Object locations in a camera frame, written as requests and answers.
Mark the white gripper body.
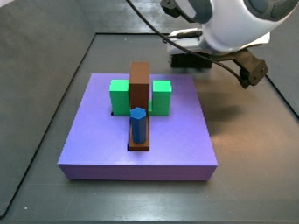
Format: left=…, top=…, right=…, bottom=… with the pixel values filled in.
left=166, top=28, right=218, bottom=68

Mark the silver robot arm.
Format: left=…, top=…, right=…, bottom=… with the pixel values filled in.
left=160, top=0, right=299, bottom=55

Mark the purple base board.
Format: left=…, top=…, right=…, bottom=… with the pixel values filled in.
left=57, top=73, right=217, bottom=181

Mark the brown upright block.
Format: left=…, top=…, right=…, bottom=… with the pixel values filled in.
left=127, top=62, right=149, bottom=151

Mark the green U-shaped block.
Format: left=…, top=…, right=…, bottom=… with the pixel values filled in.
left=109, top=80, right=172, bottom=116

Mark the blue hexagonal peg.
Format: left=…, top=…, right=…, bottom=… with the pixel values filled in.
left=130, top=107, right=146, bottom=144

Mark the black camera cable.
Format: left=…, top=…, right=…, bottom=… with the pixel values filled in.
left=125, top=0, right=242, bottom=81

